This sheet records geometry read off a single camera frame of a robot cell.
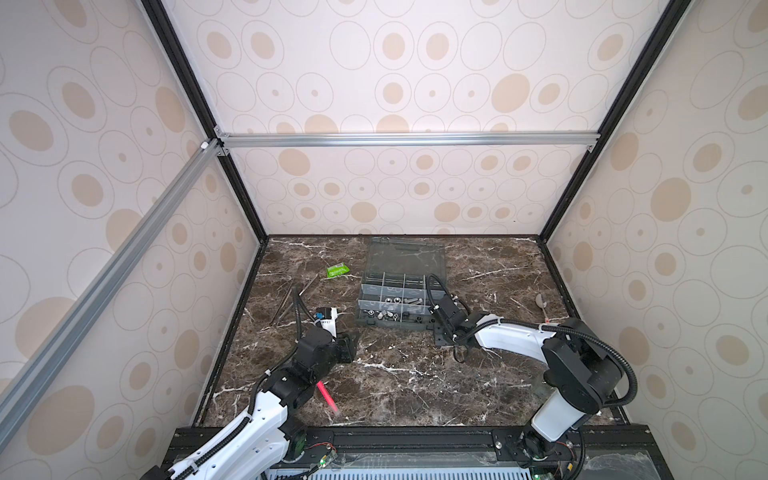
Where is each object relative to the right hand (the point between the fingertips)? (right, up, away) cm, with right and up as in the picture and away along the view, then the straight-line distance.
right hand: (443, 332), depth 93 cm
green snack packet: (-36, +19, +16) cm, 44 cm away
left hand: (-24, +4, -13) cm, 28 cm away
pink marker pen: (-34, -14, -12) cm, 39 cm away
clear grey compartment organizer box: (-16, +12, +7) cm, 21 cm away
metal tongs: (-50, +10, +7) cm, 51 cm away
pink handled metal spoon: (+34, +9, +7) cm, 35 cm away
